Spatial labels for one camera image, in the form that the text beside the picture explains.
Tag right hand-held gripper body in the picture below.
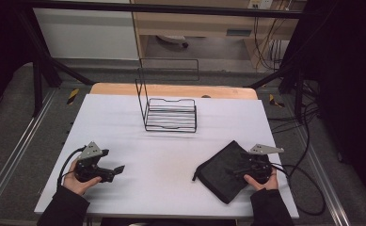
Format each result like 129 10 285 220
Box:
240 143 285 185

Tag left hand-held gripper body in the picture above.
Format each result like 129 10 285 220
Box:
74 140 116 184

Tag black fabric bag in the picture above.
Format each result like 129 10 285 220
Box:
191 139 258 205

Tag black wire rack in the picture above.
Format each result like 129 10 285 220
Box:
135 57 200 134

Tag person's right hand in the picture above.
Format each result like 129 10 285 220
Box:
243 167 279 192

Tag person's left hand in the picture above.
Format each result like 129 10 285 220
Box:
62 158 103 197

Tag white table cover sheet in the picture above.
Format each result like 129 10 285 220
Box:
34 93 300 219

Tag yellow black tape strip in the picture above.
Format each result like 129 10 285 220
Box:
268 93 286 108
66 88 81 105

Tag wooden table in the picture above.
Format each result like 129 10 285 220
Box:
89 82 259 101

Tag white cabinet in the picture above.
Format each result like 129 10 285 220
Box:
32 0 140 61

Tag grey chair base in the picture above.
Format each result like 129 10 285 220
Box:
155 34 190 50

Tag light wooden desk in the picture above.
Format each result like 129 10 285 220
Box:
130 0 308 71

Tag white power strip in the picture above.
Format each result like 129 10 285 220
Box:
247 0 275 10

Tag left hand-held gripper black cable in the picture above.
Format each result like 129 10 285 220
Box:
56 145 88 190

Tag hand-held gripper black cable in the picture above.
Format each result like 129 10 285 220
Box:
56 145 88 190
270 162 326 218

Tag right hand-held gripper black cable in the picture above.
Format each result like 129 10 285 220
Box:
270 162 326 218

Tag bundle of black floor cables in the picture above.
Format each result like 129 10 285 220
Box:
266 79 321 170

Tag aluminium rail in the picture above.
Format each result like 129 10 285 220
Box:
0 89 57 215
292 121 352 226

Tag black metal frame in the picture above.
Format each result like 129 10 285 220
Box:
12 0 310 118

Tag hanging yellow and black cables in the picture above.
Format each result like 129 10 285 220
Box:
252 8 290 73

